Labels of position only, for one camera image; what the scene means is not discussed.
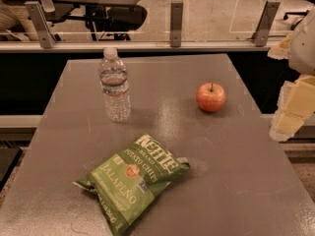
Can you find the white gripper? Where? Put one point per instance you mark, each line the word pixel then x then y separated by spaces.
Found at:
pixel 304 51

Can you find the green jalapeno chip bag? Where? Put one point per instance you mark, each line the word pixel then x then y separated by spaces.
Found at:
pixel 129 181

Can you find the clear plastic water bottle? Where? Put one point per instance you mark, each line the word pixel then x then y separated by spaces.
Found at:
pixel 114 84

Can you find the red apple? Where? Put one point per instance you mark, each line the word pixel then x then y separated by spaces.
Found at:
pixel 210 97

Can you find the black office chair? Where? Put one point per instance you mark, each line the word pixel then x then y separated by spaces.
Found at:
pixel 116 21

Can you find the dark desk behind glass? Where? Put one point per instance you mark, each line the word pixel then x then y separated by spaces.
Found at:
pixel 63 8

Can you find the person in striped shirt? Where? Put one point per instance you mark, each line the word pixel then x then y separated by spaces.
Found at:
pixel 13 13

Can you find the right metal glass bracket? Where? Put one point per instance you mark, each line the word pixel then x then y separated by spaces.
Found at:
pixel 261 33

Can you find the metal glass bracket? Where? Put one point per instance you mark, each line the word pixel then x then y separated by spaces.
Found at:
pixel 176 14
pixel 39 21
pixel 261 33

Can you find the middle metal glass bracket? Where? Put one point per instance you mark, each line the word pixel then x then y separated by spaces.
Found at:
pixel 176 14

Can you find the metal glass rail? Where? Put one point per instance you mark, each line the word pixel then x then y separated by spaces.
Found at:
pixel 135 46

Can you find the left metal glass bracket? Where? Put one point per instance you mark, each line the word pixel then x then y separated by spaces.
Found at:
pixel 39 21

